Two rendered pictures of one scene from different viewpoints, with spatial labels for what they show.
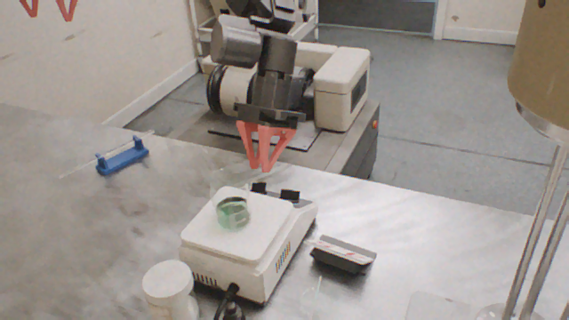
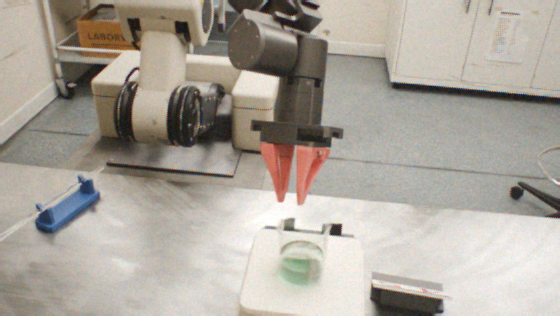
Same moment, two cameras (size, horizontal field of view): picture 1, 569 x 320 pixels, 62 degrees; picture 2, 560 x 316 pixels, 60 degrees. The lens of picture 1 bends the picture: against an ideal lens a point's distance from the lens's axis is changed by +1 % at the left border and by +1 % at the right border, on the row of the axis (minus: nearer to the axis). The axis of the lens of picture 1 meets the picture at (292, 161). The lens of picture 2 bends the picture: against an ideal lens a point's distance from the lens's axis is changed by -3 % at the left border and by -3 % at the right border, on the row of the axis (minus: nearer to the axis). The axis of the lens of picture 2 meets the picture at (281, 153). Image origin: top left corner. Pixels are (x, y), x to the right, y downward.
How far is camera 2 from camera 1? 0.28 m
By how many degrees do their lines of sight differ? 17
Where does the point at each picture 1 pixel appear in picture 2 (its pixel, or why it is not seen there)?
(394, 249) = (455, 276)
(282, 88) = (319, 98)
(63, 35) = not seen: outside the picture
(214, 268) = not seen: outside the picture
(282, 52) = (318, 55)
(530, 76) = not seen: outside the picture
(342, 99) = (266, 115)
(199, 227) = (260, 288)
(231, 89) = (147, 110)
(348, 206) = (381, 234)
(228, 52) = (266, 54)
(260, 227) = (337, 276)
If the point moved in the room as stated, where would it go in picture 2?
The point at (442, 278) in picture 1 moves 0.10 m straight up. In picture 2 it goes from (518, 299) to (544, 239)
